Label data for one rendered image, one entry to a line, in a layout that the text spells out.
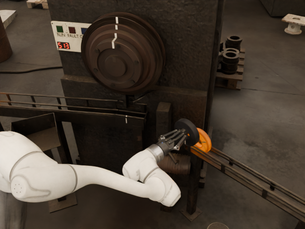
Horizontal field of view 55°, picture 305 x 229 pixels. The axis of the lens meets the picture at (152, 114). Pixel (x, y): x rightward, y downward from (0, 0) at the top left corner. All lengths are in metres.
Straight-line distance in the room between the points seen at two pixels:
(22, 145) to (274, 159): 2.17
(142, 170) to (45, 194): 0.53
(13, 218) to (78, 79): 1.07
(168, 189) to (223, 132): 1.66
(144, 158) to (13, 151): 0.60
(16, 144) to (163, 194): 0.62
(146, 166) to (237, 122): 1.79
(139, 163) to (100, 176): 0.29
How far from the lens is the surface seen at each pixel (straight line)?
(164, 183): 1.30
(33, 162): 0.97
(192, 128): 1.51
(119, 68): 1.58
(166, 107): 1.80
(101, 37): 1.60
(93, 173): 1.10
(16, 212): 1.20
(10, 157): 1.01
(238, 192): 2.43
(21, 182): 0.92
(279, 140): 2.95
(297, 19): 5.25
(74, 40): 1.89
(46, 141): 1.99
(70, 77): 2.04
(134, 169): 1.35
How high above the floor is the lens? 1.88
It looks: 38 degrees down
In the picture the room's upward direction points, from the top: 1 degrees counter-clockwise
